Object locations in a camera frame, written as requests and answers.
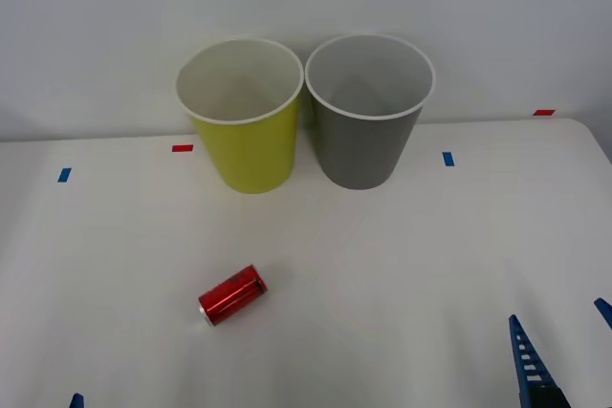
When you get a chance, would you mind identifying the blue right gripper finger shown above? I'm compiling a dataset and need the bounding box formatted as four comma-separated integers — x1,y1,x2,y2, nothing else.
593,297,612,332
508,314,571,408

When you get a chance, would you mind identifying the yellow-green plastic waste bin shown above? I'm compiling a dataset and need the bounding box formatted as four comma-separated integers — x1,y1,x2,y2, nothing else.
173,37,306,195

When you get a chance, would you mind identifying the grey plastic waste bin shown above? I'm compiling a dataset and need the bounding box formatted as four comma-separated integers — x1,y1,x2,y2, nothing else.
304,33,437,190

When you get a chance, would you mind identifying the red drink can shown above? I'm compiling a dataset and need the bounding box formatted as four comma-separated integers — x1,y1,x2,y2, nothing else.
197,263,269,329

